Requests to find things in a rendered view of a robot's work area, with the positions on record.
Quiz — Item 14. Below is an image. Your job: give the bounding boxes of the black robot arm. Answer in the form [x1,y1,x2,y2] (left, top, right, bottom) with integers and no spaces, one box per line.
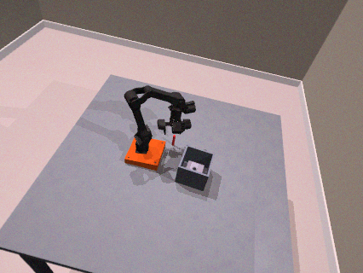
[124,85,196,154]

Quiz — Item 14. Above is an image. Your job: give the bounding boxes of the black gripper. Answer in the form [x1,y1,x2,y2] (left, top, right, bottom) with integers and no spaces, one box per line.
[157,113,192,134]

